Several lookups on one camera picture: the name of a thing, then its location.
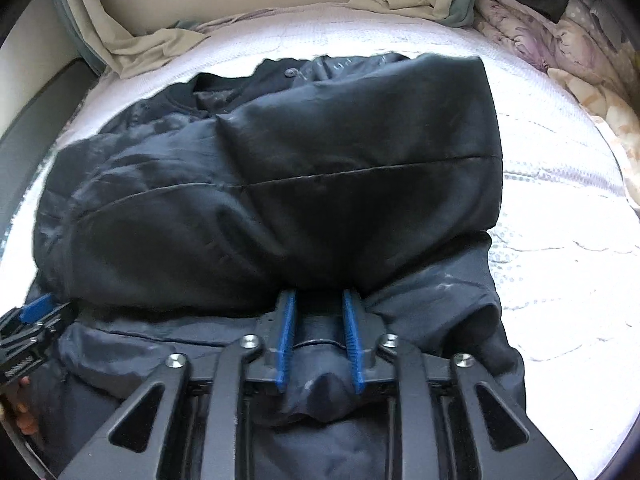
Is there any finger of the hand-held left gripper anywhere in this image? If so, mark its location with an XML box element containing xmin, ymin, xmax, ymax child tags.
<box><xmin>16</xmin><ymin>294</ymin><xmax>77</xmax><ymax>342</ymax></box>

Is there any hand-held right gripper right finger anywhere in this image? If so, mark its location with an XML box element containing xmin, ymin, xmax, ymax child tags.
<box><xmin>341</xmin><ymin>289</ymin><xmax>578</xmax><ymax>480</ymax></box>

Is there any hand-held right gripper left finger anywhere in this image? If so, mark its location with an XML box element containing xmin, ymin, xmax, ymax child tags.
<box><xmin>57</xmin><ymin>290</ymin><xmax>299</xmax><ymax>480</ymax></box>

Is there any black jacket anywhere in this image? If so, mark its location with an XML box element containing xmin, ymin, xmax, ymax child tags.
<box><xmin>32</xmin><ymin>52</ymin><xmax>526</xmax><ymax>480</ymax></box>

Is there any person's left hand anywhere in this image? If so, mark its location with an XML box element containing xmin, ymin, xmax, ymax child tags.
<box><xmin>9</xmin><ymin>376</ymin><xmax>42</xmax><ymax>437</ymax></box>

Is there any bed with white quilted cover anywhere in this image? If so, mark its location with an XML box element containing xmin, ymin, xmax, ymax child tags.
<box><xmin>0</xmin><ymin>2</ymin><xmax>640</xmax><ymax>480</ymax></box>

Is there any beige bed sheet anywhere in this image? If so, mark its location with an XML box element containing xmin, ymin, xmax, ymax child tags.
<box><xmin>65</xmin><ymin>0</ymin><xmax>481</xmax><ymax>81</ymax></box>

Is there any cream floral quilt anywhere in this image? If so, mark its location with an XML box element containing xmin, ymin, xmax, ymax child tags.
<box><xmin>472</xmin><ymin>0</ymin><xmax>640</xmax><ymax>201</ymax></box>

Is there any grey dotted cloth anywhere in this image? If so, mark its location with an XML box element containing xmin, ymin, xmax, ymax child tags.
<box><xmin>589</xmin><ymin>0</ymin><xmax>627</xmax><ymax>47</ymax></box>

